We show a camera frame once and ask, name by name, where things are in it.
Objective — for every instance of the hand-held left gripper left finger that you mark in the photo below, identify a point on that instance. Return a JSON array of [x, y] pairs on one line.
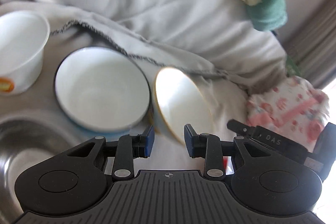
[[149, 141]]

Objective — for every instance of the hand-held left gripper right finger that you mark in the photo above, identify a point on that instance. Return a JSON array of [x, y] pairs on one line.
[[189, 141]]

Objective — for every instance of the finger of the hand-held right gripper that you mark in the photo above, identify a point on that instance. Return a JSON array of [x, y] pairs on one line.
[[242, 129]]

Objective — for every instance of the white bowl gold rim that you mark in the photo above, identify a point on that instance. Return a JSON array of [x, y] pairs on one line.
[[178, 100]]

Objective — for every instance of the white bowl black rim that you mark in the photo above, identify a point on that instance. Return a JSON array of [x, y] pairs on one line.
[[102, 87]]

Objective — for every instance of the stainless steel basin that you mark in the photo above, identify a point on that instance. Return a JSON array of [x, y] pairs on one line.
[[23, 140]]

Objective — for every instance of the white paper bowl orange label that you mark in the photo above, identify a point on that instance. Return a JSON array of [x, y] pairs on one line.
[[21, 45]]

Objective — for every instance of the pink printed cloth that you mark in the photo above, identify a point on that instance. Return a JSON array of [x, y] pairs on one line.
[[283, 103]]

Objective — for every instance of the small green item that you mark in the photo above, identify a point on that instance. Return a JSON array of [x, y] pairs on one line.
[[292, 65]]

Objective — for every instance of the grey curtain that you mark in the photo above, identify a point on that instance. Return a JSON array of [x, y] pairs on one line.
[[315, 50]]

